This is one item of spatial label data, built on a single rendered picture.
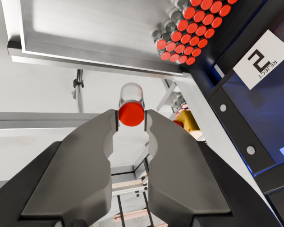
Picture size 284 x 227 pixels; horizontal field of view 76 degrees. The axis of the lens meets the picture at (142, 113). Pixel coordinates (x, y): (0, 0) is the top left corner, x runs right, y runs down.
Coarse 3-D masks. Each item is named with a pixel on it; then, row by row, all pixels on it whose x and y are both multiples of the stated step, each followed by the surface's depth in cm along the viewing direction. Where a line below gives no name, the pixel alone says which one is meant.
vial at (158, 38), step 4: (152, 28) 37; (156, 28) 37; (152, 32) 37; (156, 32) 36; (160, 32) 36; (152, 36) 36; (156, 36) 35; (160, 36) 35; (156, 40) 36; (160, 40) 35; (164, 40) 35; (156, 44) 35; (160, 44) 35; (164, 44) 36; (160, 48) 36
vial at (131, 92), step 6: (126, 84) 17; (132, 84) 17; (126, 90) 16; (132, 90) 15; (138, 90) 16; (120, 96) 15; (126, 96) 14; (132, 96) 14; (138, 96) 15; (120, 102) 15; (126, 102) 14; (138, 102) 14; (144, 102) 15; (144, 108) 15
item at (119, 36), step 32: (32, 0) 28; (64, 0) 29; (96, 0) 30; (128, 0) 32; (160, 0) 33; (32, 32) 32; (64, 32) 33; (96, 32) 35; (128, 32) 37; (128, 64) 39; (160, 64) 44
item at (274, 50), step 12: (264, 36) 32; (276, 36) 30; (252, 48) 33; (264, 48) 31; (276, 48) 30; (240, 60) 35; (252, 60) 33; (264, 60) 31; (276, 60) 30; (240, 72) 35; (252, 72) 33; (264, 72) 31; (252, 84) 33
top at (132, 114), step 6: (132, 102) 13; (120, 108) 13; (126, 108) 13; (132, 108) 13; (138, 108) 13; (120, 114) 14; (126, 114) 14; (132, 114) 14; (138, 114) 14; (120, 120) 14; (126, 120) 14; (132, 120) 14; (138, 120) 14; (132, 126) 14
